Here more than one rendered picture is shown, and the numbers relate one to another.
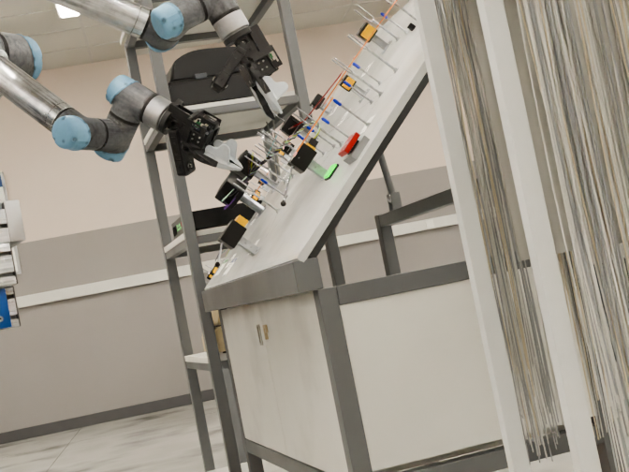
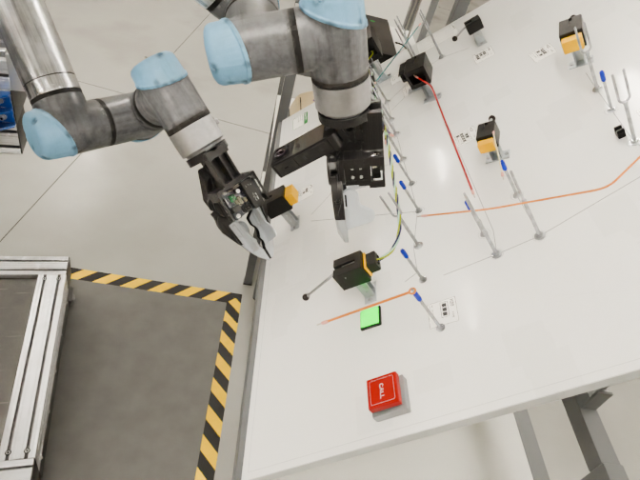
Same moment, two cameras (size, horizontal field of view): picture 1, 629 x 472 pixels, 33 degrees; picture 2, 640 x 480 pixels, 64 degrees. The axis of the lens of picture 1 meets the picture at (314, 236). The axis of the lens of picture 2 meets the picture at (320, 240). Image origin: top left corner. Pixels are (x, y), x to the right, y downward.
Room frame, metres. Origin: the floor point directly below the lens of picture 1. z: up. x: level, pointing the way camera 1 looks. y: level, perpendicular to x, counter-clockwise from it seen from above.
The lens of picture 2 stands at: (1.77, 0.01, 1.72)
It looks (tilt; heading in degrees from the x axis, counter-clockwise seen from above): 41 degrees down; 4
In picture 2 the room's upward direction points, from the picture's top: 18 degrees clockwise
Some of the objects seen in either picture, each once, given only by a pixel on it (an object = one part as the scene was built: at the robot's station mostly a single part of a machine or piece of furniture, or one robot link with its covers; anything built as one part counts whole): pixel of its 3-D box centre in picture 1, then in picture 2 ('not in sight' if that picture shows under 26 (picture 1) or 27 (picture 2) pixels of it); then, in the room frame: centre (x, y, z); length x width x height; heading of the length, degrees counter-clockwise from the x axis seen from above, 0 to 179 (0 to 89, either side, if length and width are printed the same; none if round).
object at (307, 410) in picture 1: (300, 382); not in sight; (2.44, 0.10, 0.60); 0.55 x 0.03 x 0.39; 16
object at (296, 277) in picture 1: (250, 290); (272, 250); (2.70, 0.19, 0.83); 1.18 x 0.05 x 0.06; 16
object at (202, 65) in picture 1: (203, 83); not in sight; (3.54, 0.27, 1.56); 0.30 x 0.23 x 0.19; 108
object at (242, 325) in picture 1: (253, 376); not in sight; (2.97, 0.24, 0.60); 0.55 x 0.02 x 0.39; 16
